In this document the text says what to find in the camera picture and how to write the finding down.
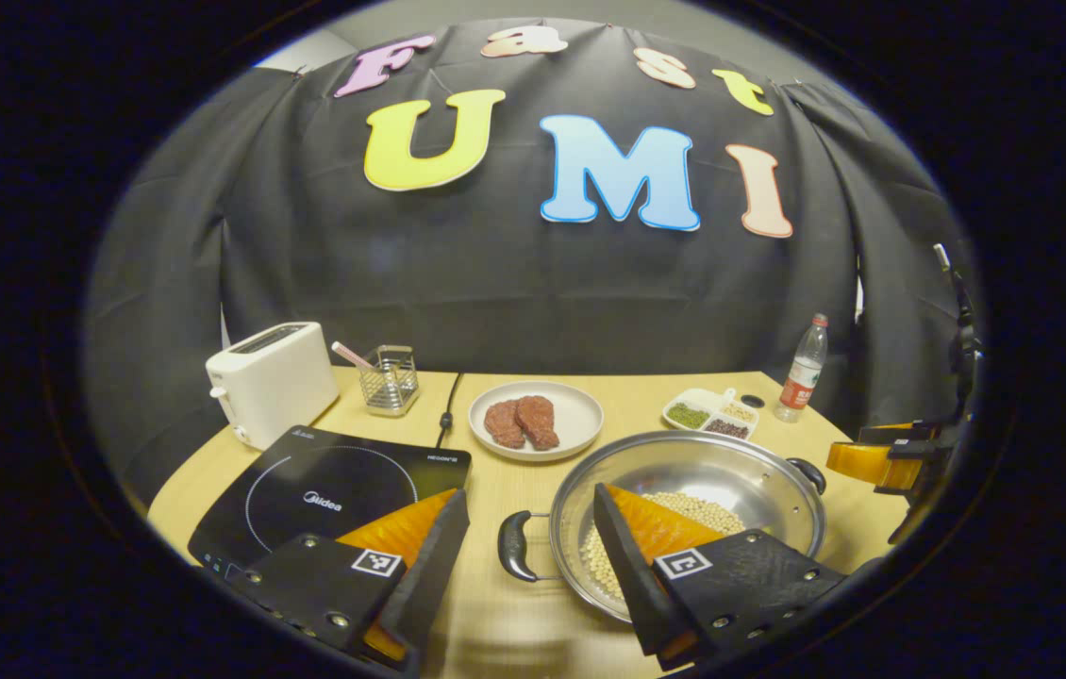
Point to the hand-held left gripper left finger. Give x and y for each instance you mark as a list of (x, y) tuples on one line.
[(434, 575)]

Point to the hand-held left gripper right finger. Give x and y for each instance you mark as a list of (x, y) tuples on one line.
[(623, 575)]

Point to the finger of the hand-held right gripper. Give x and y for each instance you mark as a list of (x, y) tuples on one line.
[(896, 432), (868, 462)]

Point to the stainless steel pot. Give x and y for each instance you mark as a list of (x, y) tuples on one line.
[(684, 467)]

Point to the black induction cooktop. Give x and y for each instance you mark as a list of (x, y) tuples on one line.
[(307, 471)]

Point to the pile of soybeans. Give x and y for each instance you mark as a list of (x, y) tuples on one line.
[(707, 509)]

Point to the clear plastic water bottle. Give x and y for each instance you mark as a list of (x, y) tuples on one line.
[(802, 377)]

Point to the black table grommet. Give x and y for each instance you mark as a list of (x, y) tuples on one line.
[(753, 401)]

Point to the pile of pale beans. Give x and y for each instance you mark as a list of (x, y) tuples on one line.
[(739, 411)]

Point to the pile of dark red beans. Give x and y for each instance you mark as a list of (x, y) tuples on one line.
[(727, 429)]

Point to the white round plate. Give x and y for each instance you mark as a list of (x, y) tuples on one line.
[(580, 415)]

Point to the raw meat piece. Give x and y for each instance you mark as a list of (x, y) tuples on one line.
[(541, 421), (501, 422)]

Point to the pile of green beans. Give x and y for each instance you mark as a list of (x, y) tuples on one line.
[(688, 415)]

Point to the white divided dish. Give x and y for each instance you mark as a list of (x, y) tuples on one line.
[(698, 396)]

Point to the pink straw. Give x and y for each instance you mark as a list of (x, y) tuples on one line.
[(349, 354)]

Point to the white toaster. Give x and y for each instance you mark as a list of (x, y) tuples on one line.
[(274, 382)]

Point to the black backdrop cloth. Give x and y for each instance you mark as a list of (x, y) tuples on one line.
[(495, 283)]

